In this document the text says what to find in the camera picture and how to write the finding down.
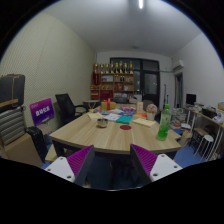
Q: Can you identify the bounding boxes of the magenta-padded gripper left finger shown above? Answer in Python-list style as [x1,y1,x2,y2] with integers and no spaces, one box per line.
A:
[44,144,96,187]

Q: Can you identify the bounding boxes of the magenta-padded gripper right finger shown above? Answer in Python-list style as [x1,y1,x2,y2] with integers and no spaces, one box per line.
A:
[129,143,183,186]

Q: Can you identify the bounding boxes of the green drink bottle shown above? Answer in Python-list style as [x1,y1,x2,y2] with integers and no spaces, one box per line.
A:
[156,104,173,142]

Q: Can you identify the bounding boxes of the beige booklet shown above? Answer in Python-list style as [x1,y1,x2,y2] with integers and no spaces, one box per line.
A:
[132,117,157,128]

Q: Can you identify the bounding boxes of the small metal cup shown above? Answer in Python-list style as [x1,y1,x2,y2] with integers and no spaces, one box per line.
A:
[96,118,109,129]

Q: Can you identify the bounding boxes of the teal book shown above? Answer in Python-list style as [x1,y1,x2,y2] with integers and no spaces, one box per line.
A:
[115,115,134,125]

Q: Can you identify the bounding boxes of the cream book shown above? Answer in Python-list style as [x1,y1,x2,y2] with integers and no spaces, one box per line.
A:
[87,111,104,121]

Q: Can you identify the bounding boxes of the pink flowers in white pot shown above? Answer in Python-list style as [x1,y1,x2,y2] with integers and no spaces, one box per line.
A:
[145,103,158,121]

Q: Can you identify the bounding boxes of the beige standing card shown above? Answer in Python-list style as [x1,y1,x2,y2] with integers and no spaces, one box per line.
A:
[135,101,144,115]

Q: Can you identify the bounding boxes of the blue colourful book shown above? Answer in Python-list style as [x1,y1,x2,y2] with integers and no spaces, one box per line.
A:
[93,108,110,116]

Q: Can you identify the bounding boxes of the white booklet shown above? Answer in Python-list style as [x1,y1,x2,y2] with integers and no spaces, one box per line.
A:
[102,113,123,122]

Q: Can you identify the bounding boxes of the black office chair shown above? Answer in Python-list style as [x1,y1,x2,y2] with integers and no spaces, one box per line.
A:
[54,93,89,127]

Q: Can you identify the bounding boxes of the brown cardboard box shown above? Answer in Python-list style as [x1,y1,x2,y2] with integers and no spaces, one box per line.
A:
[2,133,44,168]

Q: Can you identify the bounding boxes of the purple sign board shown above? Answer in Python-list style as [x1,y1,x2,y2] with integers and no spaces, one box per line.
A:
[29,97,55,127]

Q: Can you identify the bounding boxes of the yellow gift box red ribbon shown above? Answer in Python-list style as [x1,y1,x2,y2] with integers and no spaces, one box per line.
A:
[100,98,117,112]

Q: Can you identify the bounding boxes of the white round stool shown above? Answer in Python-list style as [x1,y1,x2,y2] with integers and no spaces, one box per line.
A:
[194,134,214,161]

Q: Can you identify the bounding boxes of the wooden side desk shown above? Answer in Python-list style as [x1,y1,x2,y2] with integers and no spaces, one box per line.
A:
[181,106,224,161]

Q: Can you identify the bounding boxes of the black computer monitor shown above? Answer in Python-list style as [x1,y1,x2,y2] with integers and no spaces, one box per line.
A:
[185,93,197,107]

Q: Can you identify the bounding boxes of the dark framed glass door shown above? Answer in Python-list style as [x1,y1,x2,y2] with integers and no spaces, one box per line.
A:
[109,57,161,109]

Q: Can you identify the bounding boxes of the wooden shelf unit with trophies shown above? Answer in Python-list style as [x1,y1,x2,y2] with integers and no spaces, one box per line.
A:
[90,60,135,101]

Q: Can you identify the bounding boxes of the white wall air conditioner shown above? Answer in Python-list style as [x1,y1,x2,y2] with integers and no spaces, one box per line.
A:
[171,59,185,72]

